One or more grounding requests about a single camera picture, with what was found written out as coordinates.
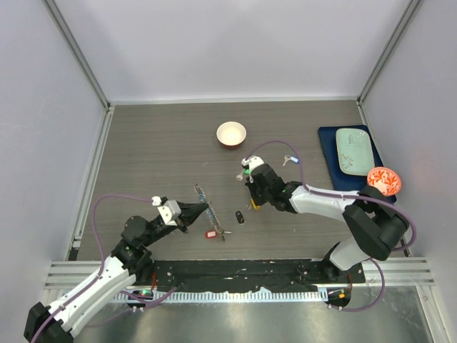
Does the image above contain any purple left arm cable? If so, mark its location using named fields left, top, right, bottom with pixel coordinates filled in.
left=30, top=194, right=179, bottom=343

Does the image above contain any black tag key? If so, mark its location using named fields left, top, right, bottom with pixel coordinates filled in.
left=235, top=211, right=245, bottom=224

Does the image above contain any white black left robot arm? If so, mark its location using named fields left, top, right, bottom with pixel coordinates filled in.
left=24, top=197, right=209, bottom=342

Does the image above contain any orange white patterned bowl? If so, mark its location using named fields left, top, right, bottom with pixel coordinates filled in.
left=367, top=166, right=402, bottom=197

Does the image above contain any aluminium frame rail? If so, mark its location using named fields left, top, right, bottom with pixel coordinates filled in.
left=41, top=0, right=115, bottom=115

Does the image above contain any yellow tag key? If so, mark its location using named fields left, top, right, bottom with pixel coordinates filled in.
left=247, top=199, right=260, bottom=210

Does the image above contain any green tag key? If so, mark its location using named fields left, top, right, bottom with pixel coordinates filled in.
left=236, top=169, right=250, bottom=181

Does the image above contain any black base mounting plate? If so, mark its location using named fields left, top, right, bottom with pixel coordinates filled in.
left=135, top=259, right=366, bottom=293

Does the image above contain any red bowl white inside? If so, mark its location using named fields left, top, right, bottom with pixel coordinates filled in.
left=216, top=121, right=247, bottom=149

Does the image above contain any red key tag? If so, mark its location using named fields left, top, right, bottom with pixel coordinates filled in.
left=205, top=230, right=218, bottom=239

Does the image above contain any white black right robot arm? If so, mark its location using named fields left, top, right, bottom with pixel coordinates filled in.
left=241, top=156, right=411, bottom=282

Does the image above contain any pale green rectangular plate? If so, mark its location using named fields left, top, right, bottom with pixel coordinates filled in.
left=336, top=128, right=375, bottom=177

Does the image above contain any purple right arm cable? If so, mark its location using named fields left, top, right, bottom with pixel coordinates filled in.
left=244, top=141, right=418, bottom=312

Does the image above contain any blue tag key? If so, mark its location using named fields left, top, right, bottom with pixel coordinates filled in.
left=282, top=155, right=299, bottom=166

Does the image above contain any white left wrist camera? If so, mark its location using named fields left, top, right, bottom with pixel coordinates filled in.
left=151, top=196, right=181, bottom=226

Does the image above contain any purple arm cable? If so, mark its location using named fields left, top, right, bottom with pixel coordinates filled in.
left=30, top=194, right=179, bottom=343
left=244, top=141, right=418, bottom=312

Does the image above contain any perforated cable duct strip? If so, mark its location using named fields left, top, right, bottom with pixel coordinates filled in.
left=114, top=287, right=329, bottom=304

